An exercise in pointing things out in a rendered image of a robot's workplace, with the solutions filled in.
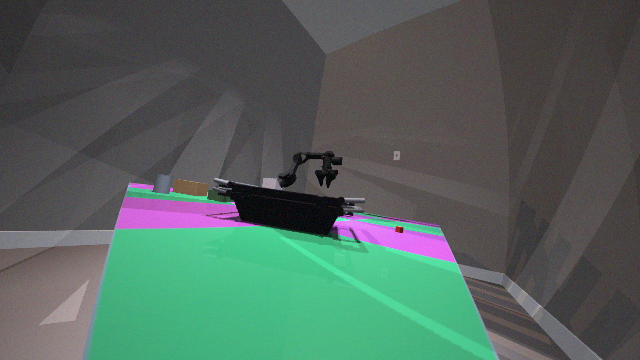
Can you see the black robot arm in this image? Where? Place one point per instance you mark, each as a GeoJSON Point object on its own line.
{"type": "Point", "coordinates": [288, 178]}

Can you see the grey cylinder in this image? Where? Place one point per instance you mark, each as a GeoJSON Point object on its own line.
{"type": "Point", "coordinates": [162, 184]}

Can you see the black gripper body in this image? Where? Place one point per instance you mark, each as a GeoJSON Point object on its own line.
{"type": "Point", "coordinates": [324, 171]}

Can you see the tan cube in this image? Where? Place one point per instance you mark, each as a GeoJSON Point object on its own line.
{"type": "Point", "coordinates": [190, 188]}

